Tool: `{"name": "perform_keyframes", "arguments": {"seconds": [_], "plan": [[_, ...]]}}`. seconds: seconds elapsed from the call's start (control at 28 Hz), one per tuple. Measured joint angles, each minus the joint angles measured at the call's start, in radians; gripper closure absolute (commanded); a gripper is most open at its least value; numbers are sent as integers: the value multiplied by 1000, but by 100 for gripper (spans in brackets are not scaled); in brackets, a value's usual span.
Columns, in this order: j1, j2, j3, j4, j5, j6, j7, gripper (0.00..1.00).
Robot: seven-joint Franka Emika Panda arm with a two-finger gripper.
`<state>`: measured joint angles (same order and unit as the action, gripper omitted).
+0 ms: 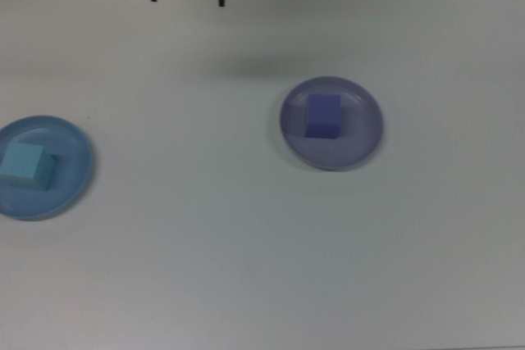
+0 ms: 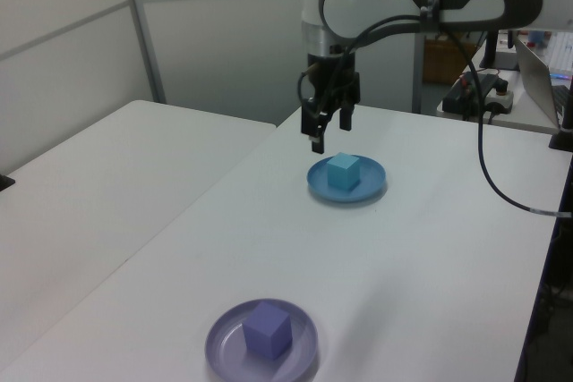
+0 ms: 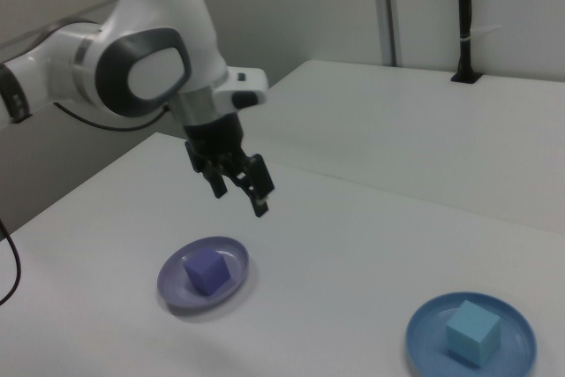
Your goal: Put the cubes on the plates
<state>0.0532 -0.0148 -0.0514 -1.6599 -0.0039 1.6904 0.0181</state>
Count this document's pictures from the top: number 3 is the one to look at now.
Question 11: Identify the light blue cube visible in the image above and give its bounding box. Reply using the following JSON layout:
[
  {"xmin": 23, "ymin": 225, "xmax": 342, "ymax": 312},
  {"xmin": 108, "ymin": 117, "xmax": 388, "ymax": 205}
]
[{"xmin": 444, "ymin": 299, "xmax": 502, "ymax": 369}]

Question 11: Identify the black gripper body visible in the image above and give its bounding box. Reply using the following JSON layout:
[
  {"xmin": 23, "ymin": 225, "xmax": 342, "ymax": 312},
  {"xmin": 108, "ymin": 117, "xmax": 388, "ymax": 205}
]
[{"xmin": 181, "ymin": 111, "xmax": 246, "ymax": 168}]

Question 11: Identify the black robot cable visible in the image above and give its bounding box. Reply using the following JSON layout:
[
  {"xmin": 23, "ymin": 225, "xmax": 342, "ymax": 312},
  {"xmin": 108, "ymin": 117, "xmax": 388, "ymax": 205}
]
[{"xmin": 0, "ymin": 101, "xmax": 173, "ymax": 307}]

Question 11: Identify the purple plate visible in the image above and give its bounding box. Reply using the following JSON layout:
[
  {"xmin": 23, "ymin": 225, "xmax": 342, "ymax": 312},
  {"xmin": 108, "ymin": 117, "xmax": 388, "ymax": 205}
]
[{"xmin": 156, "ymin": 236, "xmax": 251, "ymax": 311}]

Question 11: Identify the purple cube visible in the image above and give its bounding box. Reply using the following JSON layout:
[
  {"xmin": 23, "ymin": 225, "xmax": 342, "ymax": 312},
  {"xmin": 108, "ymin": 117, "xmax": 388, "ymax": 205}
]
[{"xmin": 183, "ymin": 249, "xmax": 231, "ymax": 297}]

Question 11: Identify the blue plate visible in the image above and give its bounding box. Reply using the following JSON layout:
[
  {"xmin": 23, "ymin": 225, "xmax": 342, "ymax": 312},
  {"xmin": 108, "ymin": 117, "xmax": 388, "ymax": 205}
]
[{"xmin": 404, "ymin": 291, "xmax": 539, "ymax": 377}]

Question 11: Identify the grey partition post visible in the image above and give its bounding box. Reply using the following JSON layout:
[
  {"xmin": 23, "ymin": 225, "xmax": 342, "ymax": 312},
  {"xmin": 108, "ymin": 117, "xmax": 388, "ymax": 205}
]
[{"xmin": 378, "ymin": 0, "xmax": 404, "ymax": 68}]

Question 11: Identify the black pole stand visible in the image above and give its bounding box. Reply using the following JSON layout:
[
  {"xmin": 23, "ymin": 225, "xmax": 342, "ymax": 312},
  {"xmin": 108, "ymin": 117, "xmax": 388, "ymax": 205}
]
[{"xmin": 449, "ymin": 0, "xmax": 483, "ymax": 86}]

